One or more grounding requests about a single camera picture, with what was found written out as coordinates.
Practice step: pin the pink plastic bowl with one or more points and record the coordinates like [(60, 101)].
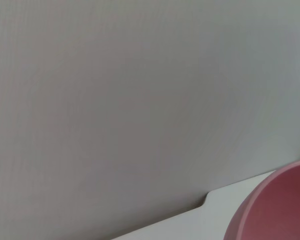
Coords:
[(280, 207)]

